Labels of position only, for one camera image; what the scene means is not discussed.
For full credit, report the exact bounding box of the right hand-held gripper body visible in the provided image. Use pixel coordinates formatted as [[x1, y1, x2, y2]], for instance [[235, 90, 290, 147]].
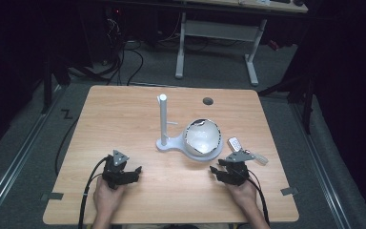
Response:
[[223, 149, 256, 187]]

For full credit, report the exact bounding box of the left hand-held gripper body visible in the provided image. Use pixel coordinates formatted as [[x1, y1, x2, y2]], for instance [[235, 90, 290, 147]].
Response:
[[102, 149, 132, 191]]

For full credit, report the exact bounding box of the person's right hand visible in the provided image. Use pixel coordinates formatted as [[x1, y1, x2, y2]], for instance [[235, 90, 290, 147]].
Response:
[[226, 179, 258, 212]]

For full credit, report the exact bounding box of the person's left hand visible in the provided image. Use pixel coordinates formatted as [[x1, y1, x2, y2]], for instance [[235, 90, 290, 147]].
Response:
[[92, 177, 127, 215]]

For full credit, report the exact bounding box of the small white key fob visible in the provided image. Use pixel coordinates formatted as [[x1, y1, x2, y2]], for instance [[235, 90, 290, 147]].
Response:
[[227, 136, 243, 153]]

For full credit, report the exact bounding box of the white round bowl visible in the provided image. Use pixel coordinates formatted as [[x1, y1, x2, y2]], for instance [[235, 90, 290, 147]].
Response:
[[182, 118, 222, 157]]

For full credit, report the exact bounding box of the grey tape piece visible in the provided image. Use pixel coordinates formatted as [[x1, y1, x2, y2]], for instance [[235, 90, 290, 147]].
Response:
[[280, 186, 300, 197], [40, 192, 65, 202]]

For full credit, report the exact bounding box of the white stand with pole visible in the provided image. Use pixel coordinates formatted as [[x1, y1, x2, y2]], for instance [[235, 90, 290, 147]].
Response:
[[155, 94, 224, 162]]

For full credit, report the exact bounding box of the black metal stand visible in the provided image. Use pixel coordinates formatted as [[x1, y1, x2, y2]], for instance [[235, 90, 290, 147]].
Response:
[[256, 74, 316, 135], [40, 53, 72, 115]]

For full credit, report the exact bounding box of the small red object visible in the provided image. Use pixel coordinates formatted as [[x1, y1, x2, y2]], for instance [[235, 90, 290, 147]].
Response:
[[268, 39, 281, 52]]

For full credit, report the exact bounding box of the white-legged wooden desk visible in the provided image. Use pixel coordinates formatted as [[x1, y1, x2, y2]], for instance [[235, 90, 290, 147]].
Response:
[[158, 0, 310, 87]]

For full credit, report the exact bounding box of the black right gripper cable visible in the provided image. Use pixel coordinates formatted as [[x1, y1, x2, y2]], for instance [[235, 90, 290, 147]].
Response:
[[247, 169, 272, 227]]

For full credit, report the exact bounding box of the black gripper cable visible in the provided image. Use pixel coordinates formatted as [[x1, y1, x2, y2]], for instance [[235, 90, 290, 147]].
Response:
[[247, 169, 272, 227], [77, 156, 110, 229]]

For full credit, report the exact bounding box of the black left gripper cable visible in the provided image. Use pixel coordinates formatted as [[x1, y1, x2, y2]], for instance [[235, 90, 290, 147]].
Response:
[[77, 156, 110, 229]]

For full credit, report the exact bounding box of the black floor cable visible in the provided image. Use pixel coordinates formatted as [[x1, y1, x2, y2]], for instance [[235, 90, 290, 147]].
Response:
[[54, 116, 80, 177]]

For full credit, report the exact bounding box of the metal floor rail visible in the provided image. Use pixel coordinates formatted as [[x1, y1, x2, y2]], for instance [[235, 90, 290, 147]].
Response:
[[289, 100, 355, 229], [0, 85, 65, 229]]

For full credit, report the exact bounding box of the bundle of black floor cables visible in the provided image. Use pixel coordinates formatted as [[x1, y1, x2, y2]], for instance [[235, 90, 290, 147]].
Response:
[[101, 12, 145, 87]]

